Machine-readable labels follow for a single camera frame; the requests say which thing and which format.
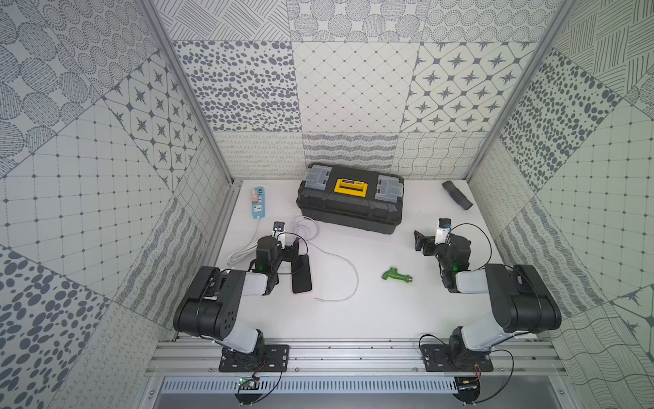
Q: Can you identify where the black toolbox yellow handle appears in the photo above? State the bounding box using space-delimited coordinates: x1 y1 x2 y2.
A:
296 163 405 234

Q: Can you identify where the white power strip cord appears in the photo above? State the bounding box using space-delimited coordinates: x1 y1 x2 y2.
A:
227 218 264 267

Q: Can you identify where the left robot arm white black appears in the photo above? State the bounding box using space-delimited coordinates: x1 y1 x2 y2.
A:
173 234 308 361

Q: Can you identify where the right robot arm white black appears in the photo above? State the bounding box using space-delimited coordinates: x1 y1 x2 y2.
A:
414 228 562 368

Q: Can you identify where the black phone pink case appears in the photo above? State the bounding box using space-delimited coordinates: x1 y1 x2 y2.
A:
291 255 313 294

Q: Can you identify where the right circuit board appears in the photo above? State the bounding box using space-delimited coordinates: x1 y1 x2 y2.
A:
455 377 480 394

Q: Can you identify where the green plastic toy tool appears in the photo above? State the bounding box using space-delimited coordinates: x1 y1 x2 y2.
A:
381 267 413 283

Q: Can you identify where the blue power strip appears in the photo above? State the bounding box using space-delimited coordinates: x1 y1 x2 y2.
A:
250 187 266 220

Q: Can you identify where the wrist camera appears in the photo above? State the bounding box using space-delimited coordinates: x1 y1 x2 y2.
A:
434 218 451 244
272 222 286 240

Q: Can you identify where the aluminium rail frame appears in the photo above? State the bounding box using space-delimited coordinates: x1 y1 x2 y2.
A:
146 337 565 377

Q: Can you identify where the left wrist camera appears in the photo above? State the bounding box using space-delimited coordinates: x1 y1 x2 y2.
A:
272 222 286 240

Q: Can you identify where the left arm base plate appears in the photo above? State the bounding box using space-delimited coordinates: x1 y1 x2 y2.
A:
218 344 291 373

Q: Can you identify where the white charging cable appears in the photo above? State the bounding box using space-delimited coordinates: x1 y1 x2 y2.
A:
290 214 359 303

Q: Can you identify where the circuit board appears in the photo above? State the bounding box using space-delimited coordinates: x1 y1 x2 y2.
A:
237 378 260 394
455 377 480 394

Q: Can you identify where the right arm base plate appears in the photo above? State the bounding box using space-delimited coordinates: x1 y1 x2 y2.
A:
419 344 494 373

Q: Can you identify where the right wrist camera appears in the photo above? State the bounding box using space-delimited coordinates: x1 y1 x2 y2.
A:
434 218 451 244

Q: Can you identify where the black cylindrical object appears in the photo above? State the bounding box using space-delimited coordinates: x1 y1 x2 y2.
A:
442 181 473 211

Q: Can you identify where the left circuit board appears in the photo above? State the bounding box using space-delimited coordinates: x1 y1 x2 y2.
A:
237 378 260 394

